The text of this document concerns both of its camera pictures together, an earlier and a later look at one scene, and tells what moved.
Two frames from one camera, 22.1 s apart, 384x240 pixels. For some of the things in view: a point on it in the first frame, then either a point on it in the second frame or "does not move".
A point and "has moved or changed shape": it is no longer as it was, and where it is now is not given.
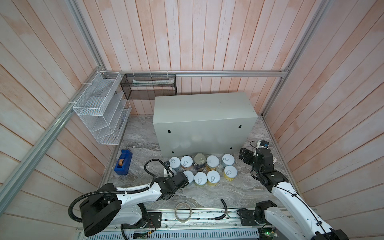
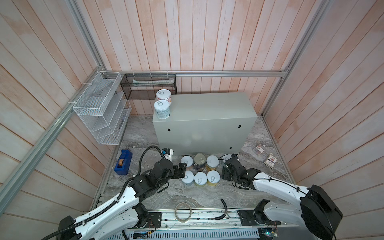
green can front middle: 200,179 does not move
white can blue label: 228,159 has moved or changed shape
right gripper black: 249,154 -> 224,171
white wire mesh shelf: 104,109 does not move
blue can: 189,175 does not move
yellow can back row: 212,162 does not move
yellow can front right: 213,177 does not move
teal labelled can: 175,162 has moved or changed shape
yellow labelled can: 230,173 does not move
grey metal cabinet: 212,124 does not move
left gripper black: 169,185 -> 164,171
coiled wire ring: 176,217 does not move
